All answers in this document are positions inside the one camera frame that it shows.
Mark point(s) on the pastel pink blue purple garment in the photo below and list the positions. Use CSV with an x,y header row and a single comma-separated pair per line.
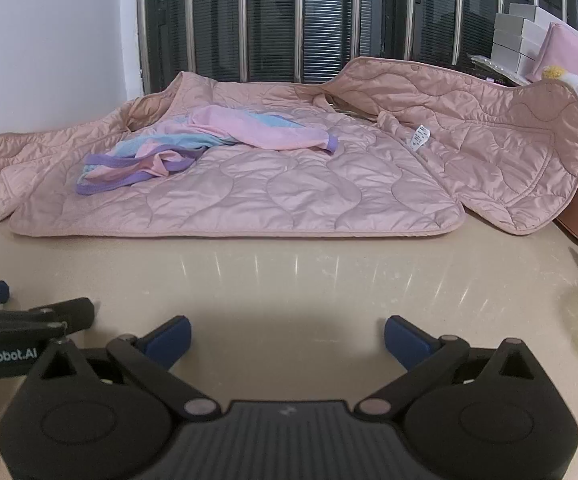
x,y
249,132

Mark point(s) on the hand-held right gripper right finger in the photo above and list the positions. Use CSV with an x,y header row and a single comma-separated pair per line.
x,y
404,337

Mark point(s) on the black flat box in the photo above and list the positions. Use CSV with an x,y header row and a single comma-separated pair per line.
x,y
494,67

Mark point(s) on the pink pouch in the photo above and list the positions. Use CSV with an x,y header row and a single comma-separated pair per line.
x,y
569,52

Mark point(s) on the stack of white boxes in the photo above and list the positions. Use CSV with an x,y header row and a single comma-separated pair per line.
x,y
511,27

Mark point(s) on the pink quilted jacket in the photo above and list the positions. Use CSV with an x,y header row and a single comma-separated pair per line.
x,y
279,185

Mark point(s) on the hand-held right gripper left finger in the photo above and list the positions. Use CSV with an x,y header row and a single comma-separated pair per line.
x,y
169,342

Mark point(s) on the metal window railing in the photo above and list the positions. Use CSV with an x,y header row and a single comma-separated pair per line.
x,y
243,20

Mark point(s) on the dark window with blinds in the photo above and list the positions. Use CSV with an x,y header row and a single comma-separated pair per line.
x,y
274,20

